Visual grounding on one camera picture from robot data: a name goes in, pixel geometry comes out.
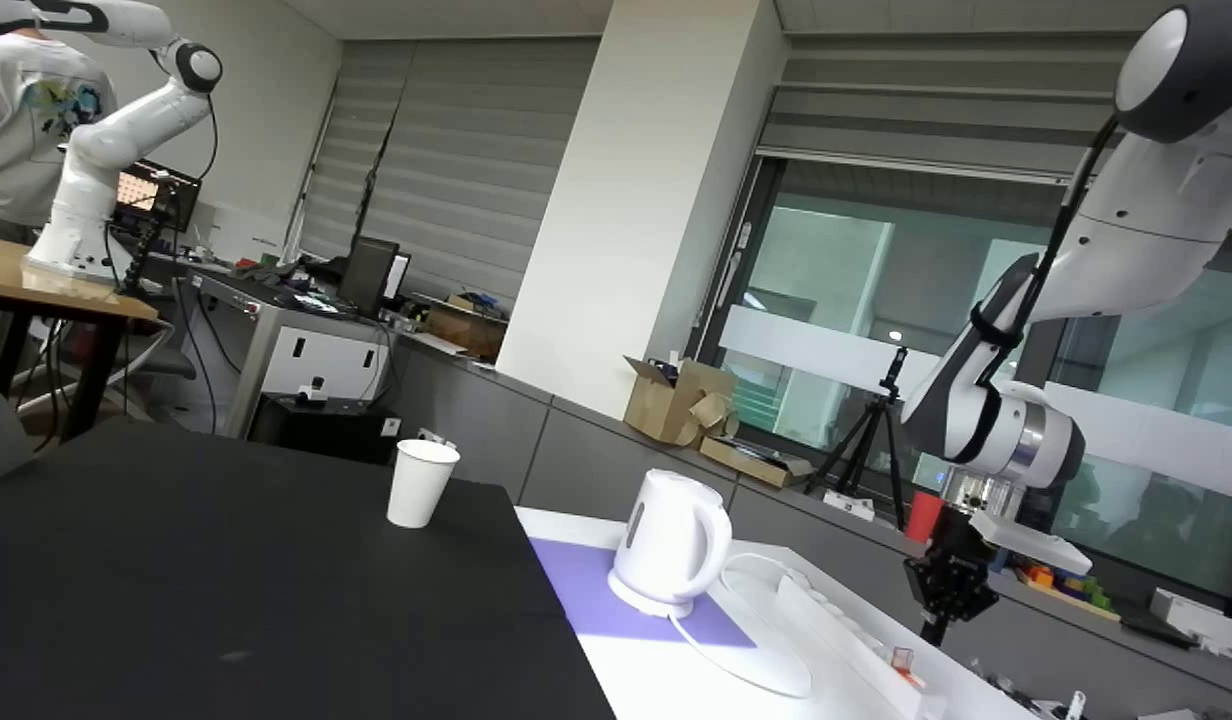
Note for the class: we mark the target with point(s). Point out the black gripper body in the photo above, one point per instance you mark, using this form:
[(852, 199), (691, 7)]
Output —
[(950, 576)]

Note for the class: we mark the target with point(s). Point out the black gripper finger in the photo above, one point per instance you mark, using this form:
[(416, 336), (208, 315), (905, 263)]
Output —
[(932, 625)]

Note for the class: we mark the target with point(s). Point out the white extension power strip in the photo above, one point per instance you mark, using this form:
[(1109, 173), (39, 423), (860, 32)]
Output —
[(867, 666)]

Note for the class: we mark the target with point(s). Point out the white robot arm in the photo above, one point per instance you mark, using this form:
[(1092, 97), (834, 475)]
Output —
[(1144, 214)]

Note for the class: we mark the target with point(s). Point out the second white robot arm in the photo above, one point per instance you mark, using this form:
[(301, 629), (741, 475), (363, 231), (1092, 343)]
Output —
[(76, 238)]

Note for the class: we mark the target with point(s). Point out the white electric kettle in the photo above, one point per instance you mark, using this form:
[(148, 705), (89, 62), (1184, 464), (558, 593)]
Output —
[(672, 547)]

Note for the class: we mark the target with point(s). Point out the red cup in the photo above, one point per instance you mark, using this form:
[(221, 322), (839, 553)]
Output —
[(921, 518)]

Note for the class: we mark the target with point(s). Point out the cardboard box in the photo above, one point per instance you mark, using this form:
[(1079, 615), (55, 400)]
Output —
[(678, 400)]

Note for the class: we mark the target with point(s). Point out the purple mat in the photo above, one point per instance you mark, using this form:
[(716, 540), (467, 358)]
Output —
[(578, 576)]

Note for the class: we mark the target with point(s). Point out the white paper cup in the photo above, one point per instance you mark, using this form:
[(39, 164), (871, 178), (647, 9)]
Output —
[(416, 483)]

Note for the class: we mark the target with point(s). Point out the computer monitor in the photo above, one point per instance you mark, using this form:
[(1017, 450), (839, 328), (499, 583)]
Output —
[(371, 278)]

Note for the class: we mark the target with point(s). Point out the grey white cabinet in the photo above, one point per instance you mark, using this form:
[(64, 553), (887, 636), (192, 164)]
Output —
[(293, 348)]

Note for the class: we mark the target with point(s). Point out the black perforated breadboard table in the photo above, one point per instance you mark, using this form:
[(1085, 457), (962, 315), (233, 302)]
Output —
[(152, 573)]

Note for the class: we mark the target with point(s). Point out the wooden desk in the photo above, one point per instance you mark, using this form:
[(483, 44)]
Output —
[(28, 289)]

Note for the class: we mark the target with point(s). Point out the person in white hoodie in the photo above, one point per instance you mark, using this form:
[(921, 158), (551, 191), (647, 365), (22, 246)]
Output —
[(47, 94)]

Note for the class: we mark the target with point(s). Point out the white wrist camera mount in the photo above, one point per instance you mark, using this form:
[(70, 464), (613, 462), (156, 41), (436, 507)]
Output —
[(1029, 540)]

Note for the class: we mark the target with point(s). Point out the black camera tripod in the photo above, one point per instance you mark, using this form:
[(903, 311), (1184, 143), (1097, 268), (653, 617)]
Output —
[(871, 431)]

